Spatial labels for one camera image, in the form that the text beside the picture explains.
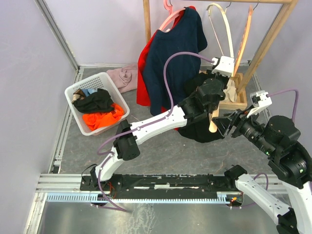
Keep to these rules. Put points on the pink hanger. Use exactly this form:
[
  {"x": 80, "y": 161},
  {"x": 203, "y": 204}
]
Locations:
[{"x": 165, "y": 26}]

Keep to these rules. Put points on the aluminium frame rail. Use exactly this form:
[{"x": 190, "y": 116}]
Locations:
[{"x": 71, "y": 204}]

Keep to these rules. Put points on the white plastic basket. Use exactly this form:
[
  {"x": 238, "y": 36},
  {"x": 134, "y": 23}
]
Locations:
[{"x": 100, "y": 80}]

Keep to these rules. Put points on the red t shirt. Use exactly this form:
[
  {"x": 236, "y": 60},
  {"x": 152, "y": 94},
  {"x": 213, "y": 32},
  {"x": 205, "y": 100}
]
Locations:
[{"x": 151, "y": 90}]

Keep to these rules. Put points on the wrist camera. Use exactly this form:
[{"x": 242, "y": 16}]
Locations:
[
  {"x": 260, "y": 101},
  {"x": 223, "y": 65}
]

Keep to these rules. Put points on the peach hanger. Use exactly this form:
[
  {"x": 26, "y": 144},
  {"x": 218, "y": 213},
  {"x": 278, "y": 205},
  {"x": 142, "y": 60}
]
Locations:
[{"x": 244, "y": 38}]

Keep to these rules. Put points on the pink cloth on floor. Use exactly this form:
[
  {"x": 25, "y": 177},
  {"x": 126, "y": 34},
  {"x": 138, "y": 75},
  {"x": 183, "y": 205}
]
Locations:
[{"x": 125, "y": 78}]

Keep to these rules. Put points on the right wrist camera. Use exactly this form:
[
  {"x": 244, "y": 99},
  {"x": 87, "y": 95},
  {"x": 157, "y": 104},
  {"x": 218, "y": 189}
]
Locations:
[{"x": 260, "y": 101}]

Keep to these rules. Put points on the black t shirt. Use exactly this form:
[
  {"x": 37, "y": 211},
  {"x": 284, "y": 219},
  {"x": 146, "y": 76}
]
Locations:
[
  {"x": 88, "y": 101},
  {"x": 198, "y": 131}
]

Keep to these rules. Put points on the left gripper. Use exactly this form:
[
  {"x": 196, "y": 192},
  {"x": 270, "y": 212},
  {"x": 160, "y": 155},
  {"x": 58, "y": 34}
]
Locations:
[{"x": 211, "y": 74}]

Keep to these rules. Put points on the corner aluminium profile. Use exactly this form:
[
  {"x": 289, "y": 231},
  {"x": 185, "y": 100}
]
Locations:
[{"x": 57, "y": 32}]

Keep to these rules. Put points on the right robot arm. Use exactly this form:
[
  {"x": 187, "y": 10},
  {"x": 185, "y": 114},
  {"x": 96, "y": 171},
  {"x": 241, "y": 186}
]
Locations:
[{"x": 288, "y": 160}]

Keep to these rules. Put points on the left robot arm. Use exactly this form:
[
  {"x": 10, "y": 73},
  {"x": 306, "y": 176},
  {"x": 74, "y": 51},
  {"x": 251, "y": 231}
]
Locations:
[{"x": 197, "y": 111}]

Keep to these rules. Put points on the wooden clothes rack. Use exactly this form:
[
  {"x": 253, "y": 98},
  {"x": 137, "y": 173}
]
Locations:
[{"x": 274, "y": 29}]

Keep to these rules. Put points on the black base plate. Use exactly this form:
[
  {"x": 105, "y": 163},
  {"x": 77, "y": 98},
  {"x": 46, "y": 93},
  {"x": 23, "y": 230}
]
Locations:
[{"x": 168, "y": 186}]

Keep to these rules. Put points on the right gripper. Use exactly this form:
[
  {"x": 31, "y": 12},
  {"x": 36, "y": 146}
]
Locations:
[{"x": 239, "y": 118}]

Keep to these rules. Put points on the beige cloth in rack base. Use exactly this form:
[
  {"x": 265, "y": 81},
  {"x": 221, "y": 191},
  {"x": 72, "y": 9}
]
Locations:
[{"x": 218, "y": 84}]

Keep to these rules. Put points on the orange t shirt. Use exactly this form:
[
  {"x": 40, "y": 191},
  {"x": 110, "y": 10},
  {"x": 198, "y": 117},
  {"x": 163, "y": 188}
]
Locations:
[{"x": 98, "y": 120}]

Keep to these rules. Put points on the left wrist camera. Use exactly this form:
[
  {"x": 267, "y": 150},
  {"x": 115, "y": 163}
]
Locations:
[{"x": 223, "y": 65}]

